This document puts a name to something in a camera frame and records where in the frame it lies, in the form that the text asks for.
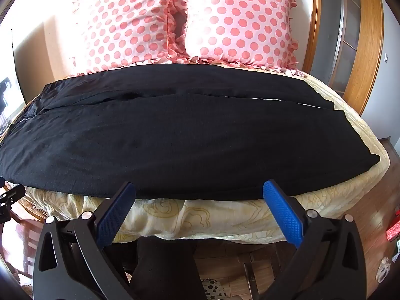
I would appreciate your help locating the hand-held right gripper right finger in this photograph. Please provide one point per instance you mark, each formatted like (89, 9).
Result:
(281, 212)

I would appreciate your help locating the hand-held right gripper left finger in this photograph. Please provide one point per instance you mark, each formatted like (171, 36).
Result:
(117, 212)

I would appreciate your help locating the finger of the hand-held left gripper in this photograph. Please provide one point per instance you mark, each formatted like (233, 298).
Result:
(11, 195)

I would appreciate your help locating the black pants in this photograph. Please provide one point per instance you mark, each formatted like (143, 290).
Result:
(187, 137)

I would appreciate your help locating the red-brown wooden chair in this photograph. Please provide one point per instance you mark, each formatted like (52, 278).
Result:
(18, 247)

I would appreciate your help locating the wooden stool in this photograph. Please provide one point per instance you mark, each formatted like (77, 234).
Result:
(259, 265)

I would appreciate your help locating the yellow patterned bedspread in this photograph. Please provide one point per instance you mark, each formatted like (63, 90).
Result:
(187, 215)

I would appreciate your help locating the person's dark trouser leg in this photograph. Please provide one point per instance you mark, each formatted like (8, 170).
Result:
(165, 268)

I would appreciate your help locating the polka dot slipper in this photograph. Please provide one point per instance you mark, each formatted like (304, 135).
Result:
(211, 286)

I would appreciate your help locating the black and white picture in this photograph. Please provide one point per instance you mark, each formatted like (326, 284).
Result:
(6, 90)

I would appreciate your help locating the red box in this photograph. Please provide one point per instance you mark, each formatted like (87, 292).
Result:
(393, 228)

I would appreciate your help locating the white plastic bag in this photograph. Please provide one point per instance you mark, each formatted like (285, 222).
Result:
(384, 268)

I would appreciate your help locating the pink polka dot pillow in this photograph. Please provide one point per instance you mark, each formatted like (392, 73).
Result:
(237, 22)
(125, 22)

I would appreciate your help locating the wooden headboard shelf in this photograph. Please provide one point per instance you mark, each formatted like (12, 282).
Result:
(368, 37)

